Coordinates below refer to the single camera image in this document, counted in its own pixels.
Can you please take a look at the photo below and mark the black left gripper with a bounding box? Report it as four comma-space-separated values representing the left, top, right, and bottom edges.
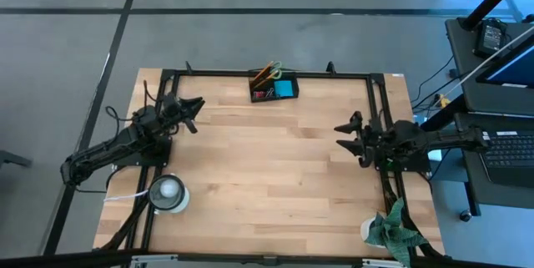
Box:
157, 92, 206, 135

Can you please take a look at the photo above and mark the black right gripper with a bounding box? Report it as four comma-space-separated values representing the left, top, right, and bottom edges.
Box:
333, 111, 393, 169

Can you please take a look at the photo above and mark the orange wooden pencil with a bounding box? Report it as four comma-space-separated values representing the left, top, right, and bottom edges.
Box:
251, 61, 275, 84
253, 69, 280, 90

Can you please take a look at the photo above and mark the teal sticky note pad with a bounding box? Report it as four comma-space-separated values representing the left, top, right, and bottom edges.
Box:
274, 79, 295, 99

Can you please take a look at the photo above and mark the black mesh desk organizer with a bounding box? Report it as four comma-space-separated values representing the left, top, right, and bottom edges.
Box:
249, 71, 300, 104

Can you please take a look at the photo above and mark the white plant pot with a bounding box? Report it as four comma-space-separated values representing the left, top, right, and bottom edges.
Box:
360, 216, 379, 244

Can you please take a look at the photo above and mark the green potted plant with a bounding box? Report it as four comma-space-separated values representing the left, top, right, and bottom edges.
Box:
365, 196, 430, 268

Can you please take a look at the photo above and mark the thin white rod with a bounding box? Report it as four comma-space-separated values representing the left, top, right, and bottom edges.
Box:
433, 25, 534, 104

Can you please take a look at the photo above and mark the black computer cart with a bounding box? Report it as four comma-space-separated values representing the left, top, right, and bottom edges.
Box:
416, 17, 534, 219

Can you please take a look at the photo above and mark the black laptop keyboard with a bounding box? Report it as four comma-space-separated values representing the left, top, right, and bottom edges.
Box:
479, 129, 534, 189

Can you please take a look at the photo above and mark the black power adapter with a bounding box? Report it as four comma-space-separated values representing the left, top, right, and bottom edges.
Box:
473, 18, 509, 59

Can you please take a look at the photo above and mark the computer monitor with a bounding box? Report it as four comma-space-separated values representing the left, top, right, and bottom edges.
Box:
475, 33, 534, 90

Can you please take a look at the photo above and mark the grey furniture leg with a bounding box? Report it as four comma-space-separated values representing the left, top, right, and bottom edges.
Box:
0, 149, 33, 169

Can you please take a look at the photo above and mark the black horizontal crossbar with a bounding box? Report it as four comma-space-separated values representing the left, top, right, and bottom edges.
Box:
0, 250, 534, 268

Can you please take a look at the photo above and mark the black aluminium table frame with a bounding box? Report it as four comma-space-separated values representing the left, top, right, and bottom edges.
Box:
93, 61, 446, 267

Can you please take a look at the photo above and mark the white lamp cable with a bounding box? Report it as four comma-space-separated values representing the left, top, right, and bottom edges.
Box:
103, 190, 150, 203

